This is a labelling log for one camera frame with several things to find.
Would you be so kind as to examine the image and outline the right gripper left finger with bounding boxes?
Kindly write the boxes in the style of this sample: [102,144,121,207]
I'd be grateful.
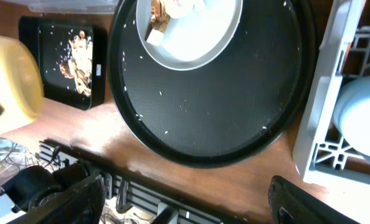
[9,174,105,224]

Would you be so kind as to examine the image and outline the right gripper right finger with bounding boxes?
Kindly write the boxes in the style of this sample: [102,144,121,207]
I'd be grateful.
[268,175,355,224]

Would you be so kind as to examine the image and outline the blue cup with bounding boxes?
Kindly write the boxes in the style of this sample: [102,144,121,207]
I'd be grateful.
[333,76,370,156]

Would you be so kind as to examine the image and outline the food scraps and rice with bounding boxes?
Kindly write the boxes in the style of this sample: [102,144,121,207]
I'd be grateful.
[59,30,93,97]

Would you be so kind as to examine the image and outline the yellow bowl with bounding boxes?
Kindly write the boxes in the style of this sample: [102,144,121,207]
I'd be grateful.
[0,35,44,134]

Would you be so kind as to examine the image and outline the grey ceramic plate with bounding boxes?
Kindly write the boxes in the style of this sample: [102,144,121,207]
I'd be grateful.
[136,0,243,71]

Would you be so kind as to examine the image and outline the gold candy wrapper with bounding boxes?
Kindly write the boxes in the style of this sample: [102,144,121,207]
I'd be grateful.
[145,0,170,46]

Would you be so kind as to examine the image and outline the white tissue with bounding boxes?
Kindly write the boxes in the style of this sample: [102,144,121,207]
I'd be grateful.
[164,0,206,19]

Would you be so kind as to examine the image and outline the grey dishwasher rack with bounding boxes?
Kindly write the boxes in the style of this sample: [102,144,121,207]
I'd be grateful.
[293,1,370,187]

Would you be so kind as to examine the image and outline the round black serving tray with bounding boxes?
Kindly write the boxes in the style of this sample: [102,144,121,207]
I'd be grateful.
[108,0,318,168]

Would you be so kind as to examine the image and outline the black rectangular tray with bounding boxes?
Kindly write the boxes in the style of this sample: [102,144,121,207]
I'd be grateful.
[19,16,108,110]

